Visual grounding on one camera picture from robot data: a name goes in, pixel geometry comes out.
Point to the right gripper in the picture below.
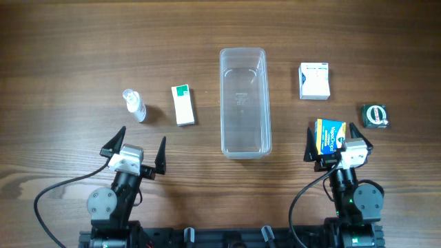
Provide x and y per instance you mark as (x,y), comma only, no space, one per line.
(326,162)

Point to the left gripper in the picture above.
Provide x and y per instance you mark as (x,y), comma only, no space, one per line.
(147,171)

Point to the blue yellow lozenge box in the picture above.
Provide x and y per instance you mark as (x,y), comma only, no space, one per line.
(329,135)

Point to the dark green small box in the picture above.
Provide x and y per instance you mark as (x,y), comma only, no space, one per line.
(374,116)

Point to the white blue medicine box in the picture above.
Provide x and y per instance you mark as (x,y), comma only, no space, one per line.
(314,81)

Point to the white green Panadol box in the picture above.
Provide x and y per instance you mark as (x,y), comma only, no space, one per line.
(183,105)

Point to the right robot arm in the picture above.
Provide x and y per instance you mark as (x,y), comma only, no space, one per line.
(358,203)

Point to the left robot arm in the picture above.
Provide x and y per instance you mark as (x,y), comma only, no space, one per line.
(110,207)

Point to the clear plastic container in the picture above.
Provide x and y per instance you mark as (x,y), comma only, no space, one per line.
(245,119)

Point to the white spray bottle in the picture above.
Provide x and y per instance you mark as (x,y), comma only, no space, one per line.
(135,105)

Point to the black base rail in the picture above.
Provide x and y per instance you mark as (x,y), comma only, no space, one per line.
(311,236)

